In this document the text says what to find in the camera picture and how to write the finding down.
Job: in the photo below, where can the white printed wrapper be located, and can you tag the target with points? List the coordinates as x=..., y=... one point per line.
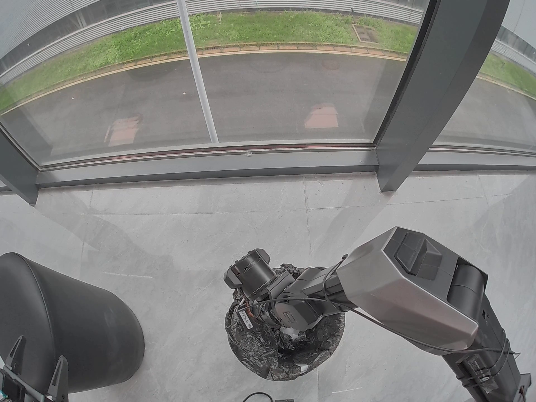
x=293, y=332

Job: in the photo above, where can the dark grey round chair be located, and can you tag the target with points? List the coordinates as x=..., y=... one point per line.
x=63, y=329

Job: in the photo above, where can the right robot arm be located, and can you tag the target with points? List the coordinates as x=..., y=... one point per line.
x=398, y=283

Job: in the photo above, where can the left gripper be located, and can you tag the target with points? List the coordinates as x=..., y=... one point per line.
x=16, y=392

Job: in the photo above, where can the window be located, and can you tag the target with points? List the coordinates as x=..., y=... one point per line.
x=444, y=78

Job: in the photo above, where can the black plastic bag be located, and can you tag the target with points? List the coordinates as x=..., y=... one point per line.
x=251, y=350

